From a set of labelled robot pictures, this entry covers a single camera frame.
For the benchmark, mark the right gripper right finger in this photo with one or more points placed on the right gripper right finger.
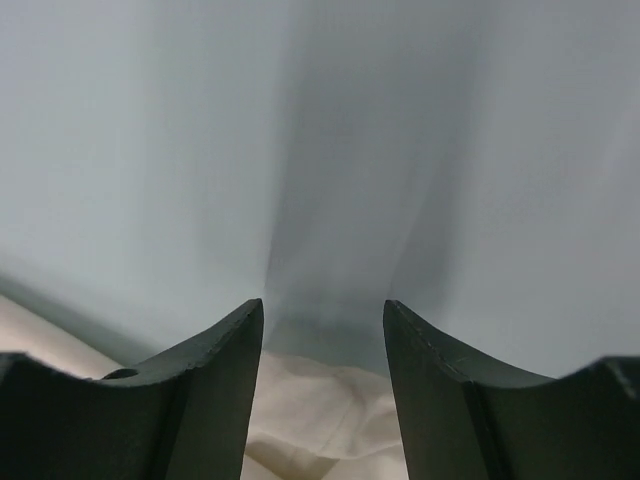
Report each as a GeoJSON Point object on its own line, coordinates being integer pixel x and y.
{"type": "Point", "coordinates": [466, 415]}

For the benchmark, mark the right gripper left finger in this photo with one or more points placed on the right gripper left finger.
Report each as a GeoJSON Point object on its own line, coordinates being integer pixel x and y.
{"type": "Point", "coordinates": [181, 414]}

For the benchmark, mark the cream white t shirt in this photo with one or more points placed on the cream white t shirt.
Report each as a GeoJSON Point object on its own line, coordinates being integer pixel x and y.
{"type": "Point", "coordinates": [309, 420]}

